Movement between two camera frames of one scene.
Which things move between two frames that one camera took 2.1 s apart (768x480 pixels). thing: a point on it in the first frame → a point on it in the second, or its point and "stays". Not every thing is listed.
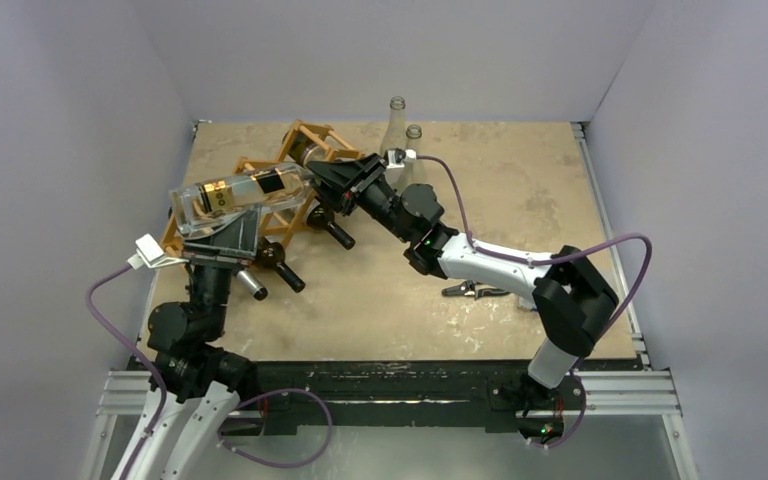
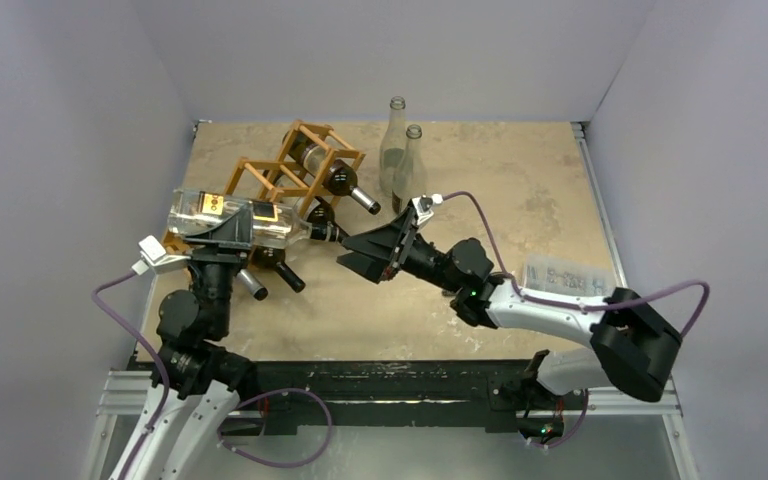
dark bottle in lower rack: (272, 254) stays
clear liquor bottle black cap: (203, 205) → (275, 222)
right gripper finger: (341, 178) → (375, 255)
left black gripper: (236, 237) stays
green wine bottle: (249, 282) stays
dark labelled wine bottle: (320, 216) stays
